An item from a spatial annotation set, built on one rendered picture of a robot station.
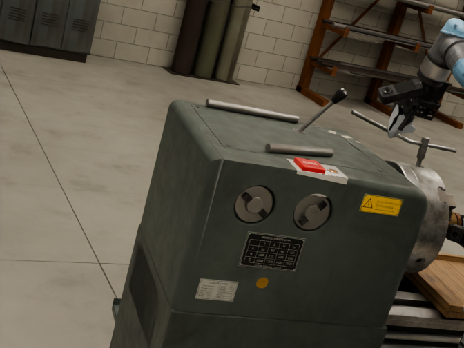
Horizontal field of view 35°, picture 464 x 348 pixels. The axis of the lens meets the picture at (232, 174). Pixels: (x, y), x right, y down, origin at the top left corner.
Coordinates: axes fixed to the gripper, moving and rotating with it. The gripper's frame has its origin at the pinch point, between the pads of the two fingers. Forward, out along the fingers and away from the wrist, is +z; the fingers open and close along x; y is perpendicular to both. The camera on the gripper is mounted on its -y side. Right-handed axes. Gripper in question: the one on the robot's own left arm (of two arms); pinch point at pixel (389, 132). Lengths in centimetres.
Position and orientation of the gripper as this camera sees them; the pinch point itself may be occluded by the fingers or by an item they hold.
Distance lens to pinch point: 206.1
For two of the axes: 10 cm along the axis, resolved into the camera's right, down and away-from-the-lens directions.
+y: 9.3, 1.4, 3.5
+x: -1.7, -6.7, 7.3
